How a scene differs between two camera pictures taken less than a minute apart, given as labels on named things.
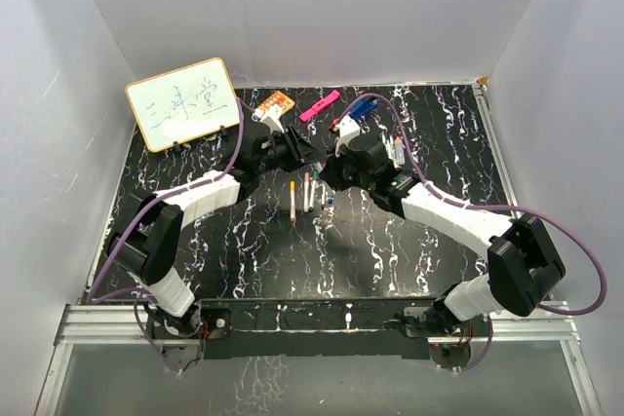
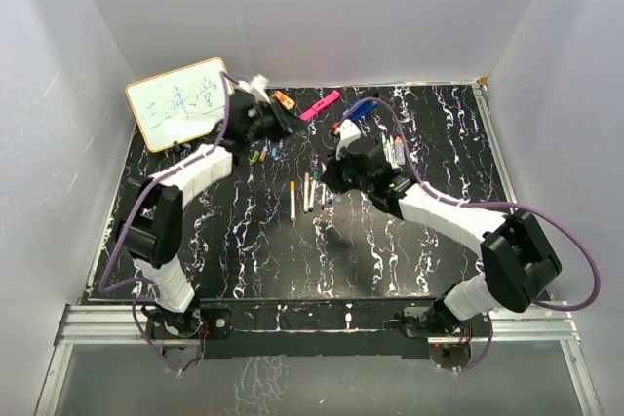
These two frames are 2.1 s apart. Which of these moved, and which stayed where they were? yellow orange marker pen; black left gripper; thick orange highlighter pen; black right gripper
Moved: black left gripper
Stayed: thick orange highlighter pen; yellow orange marker pen; black right gripper
